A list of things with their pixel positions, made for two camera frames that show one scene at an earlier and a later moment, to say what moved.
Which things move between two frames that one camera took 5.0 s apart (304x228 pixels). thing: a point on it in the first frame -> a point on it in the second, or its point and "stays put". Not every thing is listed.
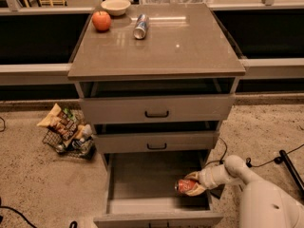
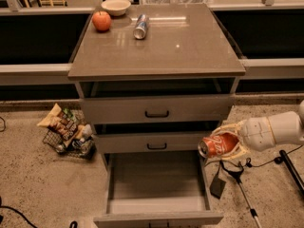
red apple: [102, 21] stays put
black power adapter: [218, 191] stays put
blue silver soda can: [142, 25] stays put
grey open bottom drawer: [140, 191] stays put
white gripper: [205, 178] -> [256, 133]
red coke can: [184, 185] -> [217, 144]
